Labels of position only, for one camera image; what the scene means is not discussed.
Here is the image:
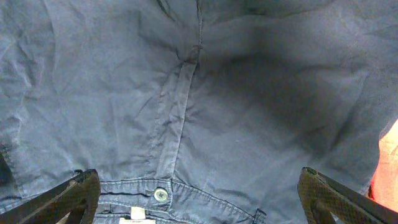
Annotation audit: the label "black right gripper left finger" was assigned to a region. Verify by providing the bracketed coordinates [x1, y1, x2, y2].
[1, 169, 101, 224]

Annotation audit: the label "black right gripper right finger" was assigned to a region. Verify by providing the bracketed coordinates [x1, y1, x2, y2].
[297, 167, 397, 224]

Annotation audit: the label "dark blue denim shorts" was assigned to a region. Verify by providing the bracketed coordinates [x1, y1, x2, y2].
[1, 0, 397, 223]

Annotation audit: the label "red cloth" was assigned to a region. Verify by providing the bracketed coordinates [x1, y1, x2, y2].
[368, 121, 397, 212]

